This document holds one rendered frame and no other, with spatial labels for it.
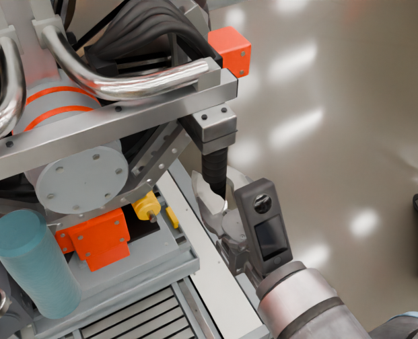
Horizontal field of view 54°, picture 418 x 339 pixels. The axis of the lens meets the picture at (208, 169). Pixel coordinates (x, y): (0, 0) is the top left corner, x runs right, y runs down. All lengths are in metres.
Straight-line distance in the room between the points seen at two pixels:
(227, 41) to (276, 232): 0.40
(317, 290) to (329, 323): 0.04
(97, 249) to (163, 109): 0.54
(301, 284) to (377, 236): 1.16
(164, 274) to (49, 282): 0.54
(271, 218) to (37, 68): 0.39
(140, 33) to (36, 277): 0.44
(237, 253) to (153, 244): 0.73
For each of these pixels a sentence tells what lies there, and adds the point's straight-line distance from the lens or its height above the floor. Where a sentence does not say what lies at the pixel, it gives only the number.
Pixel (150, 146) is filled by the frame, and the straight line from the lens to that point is 0.86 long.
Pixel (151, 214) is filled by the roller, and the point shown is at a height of 0.52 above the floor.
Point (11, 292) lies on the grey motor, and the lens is 1.08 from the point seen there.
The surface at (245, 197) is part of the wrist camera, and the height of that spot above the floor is 0.92.
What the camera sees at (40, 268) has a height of 0.67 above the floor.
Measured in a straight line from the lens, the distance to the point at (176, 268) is 1.26.
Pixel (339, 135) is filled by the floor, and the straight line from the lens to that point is 1.95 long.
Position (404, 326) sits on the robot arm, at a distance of 0.64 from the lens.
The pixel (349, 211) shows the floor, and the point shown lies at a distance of 1.67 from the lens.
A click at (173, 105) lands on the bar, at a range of 0.49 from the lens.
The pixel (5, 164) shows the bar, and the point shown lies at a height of 0.97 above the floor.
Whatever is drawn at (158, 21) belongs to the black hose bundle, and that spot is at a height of 1.04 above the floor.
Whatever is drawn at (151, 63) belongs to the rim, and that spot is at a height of 0.83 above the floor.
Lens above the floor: 1.28
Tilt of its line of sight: 49 degrees down
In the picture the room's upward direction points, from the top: straight up
